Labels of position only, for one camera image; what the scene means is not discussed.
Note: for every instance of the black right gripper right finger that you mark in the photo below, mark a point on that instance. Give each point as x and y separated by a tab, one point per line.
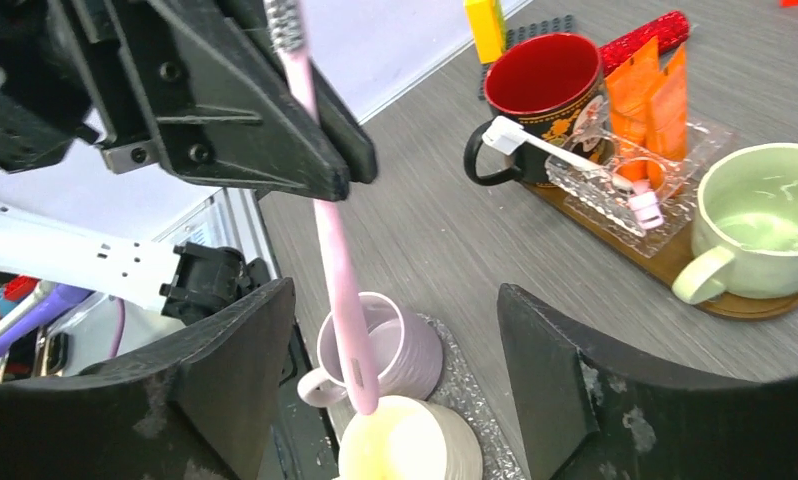
593	407

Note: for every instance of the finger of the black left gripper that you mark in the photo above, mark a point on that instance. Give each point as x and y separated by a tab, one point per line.
279	27
214	105

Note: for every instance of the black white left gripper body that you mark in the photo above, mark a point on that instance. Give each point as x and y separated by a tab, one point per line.
69	70

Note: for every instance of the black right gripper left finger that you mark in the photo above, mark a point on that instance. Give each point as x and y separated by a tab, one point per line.
197	404

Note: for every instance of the white toothbrush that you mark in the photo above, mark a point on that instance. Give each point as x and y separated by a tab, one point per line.
505	136

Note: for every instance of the cream yellow mug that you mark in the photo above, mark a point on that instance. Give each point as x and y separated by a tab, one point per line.
409	439

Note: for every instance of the lilac translucent mug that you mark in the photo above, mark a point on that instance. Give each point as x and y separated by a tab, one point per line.
407	351

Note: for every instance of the clear glass toothbrush holder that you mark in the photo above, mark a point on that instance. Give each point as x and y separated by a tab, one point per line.
607	206

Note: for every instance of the light green mug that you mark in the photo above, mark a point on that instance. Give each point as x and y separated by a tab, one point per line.
745	230

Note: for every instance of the orange toothpaste tube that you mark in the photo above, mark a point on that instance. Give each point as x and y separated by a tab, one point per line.
666	120
627	89

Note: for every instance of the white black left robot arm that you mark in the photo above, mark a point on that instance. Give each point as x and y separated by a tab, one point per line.
189	282

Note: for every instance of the brown oval wooden tray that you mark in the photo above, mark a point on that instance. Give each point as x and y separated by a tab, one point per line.
668	262

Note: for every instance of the yellow toy block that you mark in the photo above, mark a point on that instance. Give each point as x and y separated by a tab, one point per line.
488	28

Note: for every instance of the red glitter toy microphone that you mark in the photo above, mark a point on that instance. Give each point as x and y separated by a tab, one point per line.
670	30

